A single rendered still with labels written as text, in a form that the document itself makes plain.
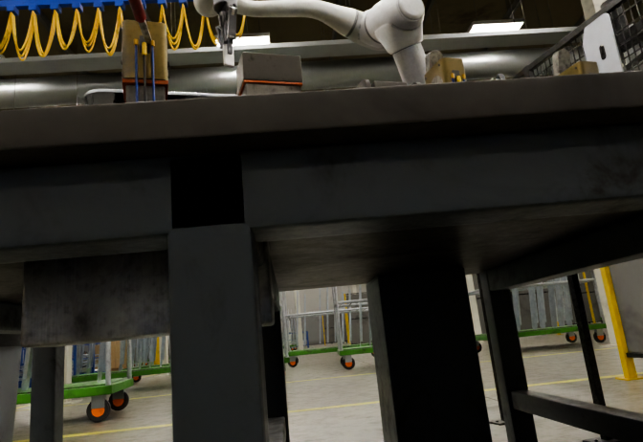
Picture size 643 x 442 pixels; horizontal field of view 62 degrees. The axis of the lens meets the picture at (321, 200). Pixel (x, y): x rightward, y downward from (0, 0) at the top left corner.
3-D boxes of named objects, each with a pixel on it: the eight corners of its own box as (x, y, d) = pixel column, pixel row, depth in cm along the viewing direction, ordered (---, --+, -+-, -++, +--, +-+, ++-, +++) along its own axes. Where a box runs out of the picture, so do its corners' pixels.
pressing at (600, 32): (633, 115, 152) (606, 10, 160) (602, 130, 162) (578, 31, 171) (635, 115, 152) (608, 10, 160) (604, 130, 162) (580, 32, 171)
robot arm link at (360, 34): (347, 11, 196) (365, -3, 183) (388, 31, 203) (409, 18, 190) (340, 45, 194) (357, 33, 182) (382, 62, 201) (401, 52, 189)
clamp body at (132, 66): (119, 211, 84) (118, 9, 93) (122, 230, 97) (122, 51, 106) (175, 209, 87) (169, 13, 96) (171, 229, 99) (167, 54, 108)
